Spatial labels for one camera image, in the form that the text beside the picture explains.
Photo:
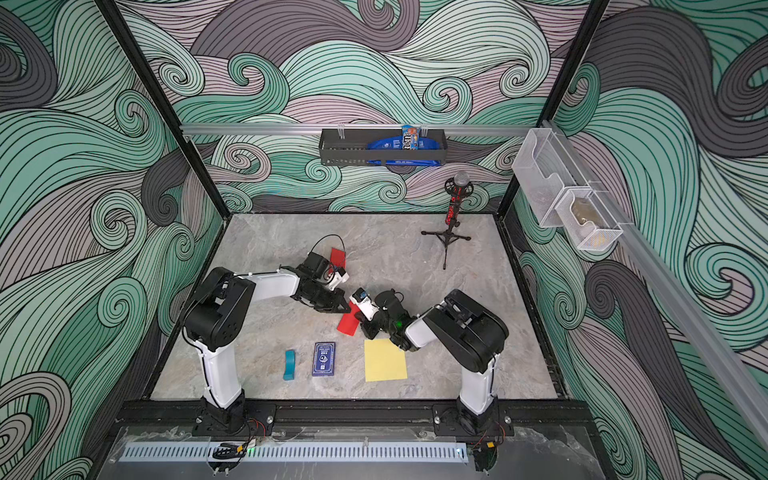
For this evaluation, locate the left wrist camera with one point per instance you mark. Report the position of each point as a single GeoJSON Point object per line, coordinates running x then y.
{"type": "Point", "coordinates": [336, 277]}

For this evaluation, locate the black corner frame post right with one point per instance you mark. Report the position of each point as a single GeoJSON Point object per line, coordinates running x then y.
{"type": "Point", "coordinates": [568, 27]}

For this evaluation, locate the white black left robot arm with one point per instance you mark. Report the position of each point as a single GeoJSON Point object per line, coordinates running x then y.
{"type": "Point", "coordinates": [220, 305]}

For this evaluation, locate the white slotted cable duct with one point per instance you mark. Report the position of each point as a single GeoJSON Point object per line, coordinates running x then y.
{"type": "Point", "coordinates": [312, 452]}

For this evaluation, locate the black corner frame post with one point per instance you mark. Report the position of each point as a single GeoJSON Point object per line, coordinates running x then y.
{"type": "Point", "coordinates": [134, 54]}
{"type": "Point", "coordinates": [568, 27]}

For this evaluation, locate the aluminium rail right wall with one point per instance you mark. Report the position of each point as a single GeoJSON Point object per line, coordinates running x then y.
{"type": "Point", "coordinates": [677, 298]}

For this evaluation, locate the black corner frame post left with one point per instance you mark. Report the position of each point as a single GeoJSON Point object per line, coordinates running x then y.
{"type": "Point", "coordinates": [134, 54]}

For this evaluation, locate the blue snack packet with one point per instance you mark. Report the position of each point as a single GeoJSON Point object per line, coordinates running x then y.
{"type": "Point", "coordinates": [414, 149]}

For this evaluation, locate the teal small block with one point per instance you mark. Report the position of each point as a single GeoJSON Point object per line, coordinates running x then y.
{"type": "Point", "coordinates": [290, 365]}

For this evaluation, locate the small clear plastic bin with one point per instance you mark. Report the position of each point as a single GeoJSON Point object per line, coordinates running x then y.
{"type": "Point", "coordinates": [589, 226]}

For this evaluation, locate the clear plastic wall bin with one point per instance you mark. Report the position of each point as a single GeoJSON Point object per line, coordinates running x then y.
{"type": "Point", "coordinates": [546, 170]}

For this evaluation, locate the aluminium rail wall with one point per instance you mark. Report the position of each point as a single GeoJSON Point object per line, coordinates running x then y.
{"type": "Point", "coordinates": [677, 298]}
{"type": "Point", "coordinates": [302, 129]}

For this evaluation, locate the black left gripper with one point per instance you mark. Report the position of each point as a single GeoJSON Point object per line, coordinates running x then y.
{"type": "Point", "coordinates": [338, 297]}

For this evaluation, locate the red black microphone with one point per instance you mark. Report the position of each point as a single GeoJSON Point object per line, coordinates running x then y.
{"type": "Point", "coordinates": [459, 187]}

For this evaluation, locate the aluminium rail back wall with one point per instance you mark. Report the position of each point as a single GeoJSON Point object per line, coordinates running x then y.
{"type": "Point", "coordinates": [302, 129]}

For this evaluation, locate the black wall shelf basket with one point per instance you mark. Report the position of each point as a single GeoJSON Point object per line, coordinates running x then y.
{"type": "Point", "coordinates": [349, 149]}

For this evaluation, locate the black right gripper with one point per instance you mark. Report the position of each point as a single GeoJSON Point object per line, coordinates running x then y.
{"type": "Point", "coordinates": [373, 329]}

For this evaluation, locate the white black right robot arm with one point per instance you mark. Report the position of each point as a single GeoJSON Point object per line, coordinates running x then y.
{"type": "Point", "coordinates": [471, 333]}

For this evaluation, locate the red square paper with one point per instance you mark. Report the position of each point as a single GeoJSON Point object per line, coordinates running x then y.
{"type": "Point", "coordinates": [338, 258]}
{"type": "Point", "coordinates": [349, 322]}

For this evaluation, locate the black front base frame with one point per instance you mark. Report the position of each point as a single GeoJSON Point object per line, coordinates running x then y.
{"type": "Point", "coordinates": [287, 417]}

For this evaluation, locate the black microphone tripod stand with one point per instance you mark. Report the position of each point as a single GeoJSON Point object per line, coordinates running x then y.
{"type": "Point", "coordinates": [447, 237]}

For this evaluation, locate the yellow square paper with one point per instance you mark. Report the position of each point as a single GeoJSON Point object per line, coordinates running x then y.
{"type": "Point", "coordinates": [384, 361]}

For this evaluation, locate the blue card box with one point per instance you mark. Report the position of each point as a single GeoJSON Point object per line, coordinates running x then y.
{"type": "Point", "coordinates": [323, 364]}

